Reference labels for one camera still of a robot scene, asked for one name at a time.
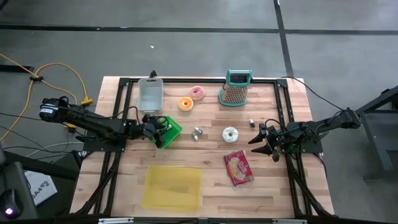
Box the black metal stand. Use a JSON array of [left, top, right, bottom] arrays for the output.
[[354, 85, 398, 182]]

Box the red popcorn packet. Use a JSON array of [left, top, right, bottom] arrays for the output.
[[223, 150, 255, 187]]

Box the white printed box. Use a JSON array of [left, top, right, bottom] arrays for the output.
[[24, 170, 58, 206]]

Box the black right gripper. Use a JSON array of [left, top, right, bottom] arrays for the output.
[[248, 122, 295, 163]]

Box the black aluminium table frame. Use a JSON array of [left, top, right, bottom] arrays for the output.
[[70, 76, 335, 218]]

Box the yellow plastic tray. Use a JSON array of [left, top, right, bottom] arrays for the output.
[[141, 164, 203, 214]]

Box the pink sprinkled donut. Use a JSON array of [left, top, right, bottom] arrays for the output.
[[188, 85, 206, 101]]

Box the white sprinkled donut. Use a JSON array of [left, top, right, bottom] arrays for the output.
[[221, 126, 239, 144]]

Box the dark grey desk surface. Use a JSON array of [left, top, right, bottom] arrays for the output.
[[0, 161, 40, 220]]

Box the black computer mouse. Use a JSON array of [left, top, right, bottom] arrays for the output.
[[0, 189, 24, 219]]

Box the teal metal box grater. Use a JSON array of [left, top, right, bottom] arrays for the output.
[[218, 68, 253, 108]]

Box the yellow extension cord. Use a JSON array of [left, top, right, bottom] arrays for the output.
[[0, 62, 94, 142], [0, 52, 78, 134]]

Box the clear grey plastic bin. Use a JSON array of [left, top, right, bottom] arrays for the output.
[[137, 77, 165, 113]]

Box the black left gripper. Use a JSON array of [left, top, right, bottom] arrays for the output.
[[140, 113, 171, 149]]

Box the orange donut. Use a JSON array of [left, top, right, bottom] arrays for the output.
[[178, 96, 195, 112]]

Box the green plastic tray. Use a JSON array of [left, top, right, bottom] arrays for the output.
[[152, 115, 183, 150]]

